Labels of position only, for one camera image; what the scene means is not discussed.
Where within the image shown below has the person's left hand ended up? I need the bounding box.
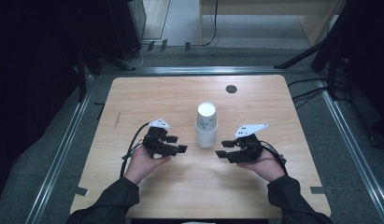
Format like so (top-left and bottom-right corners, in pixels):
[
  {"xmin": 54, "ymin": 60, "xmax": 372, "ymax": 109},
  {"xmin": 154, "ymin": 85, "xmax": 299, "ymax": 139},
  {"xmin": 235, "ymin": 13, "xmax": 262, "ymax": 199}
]
[{"xmin": 123, "ymin": 145, "xmax": 172, "ymax": 186}]

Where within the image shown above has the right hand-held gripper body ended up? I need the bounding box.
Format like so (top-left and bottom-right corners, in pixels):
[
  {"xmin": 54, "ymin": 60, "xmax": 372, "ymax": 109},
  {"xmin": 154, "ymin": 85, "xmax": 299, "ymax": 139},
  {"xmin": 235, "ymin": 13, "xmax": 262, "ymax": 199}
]
[{"xmin": 226, "ymin": 122, "xmax": 270, "ymax": 164}]

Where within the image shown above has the person's right hand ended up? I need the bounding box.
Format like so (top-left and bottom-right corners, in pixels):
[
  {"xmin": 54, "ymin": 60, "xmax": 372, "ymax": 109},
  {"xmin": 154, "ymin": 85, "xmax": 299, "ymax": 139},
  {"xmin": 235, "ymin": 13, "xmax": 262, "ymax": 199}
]
[{"xmin": 236, "ymin": 148, "xmax": 287, "ymax": 184}]

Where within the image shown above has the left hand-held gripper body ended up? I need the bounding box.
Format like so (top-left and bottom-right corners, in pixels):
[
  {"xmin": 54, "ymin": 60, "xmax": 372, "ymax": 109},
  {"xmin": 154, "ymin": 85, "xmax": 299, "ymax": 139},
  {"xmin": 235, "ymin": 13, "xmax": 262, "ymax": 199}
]
[{"xmin": 142, "ymin": 119, "xmax": 178, "ymax": 159}]

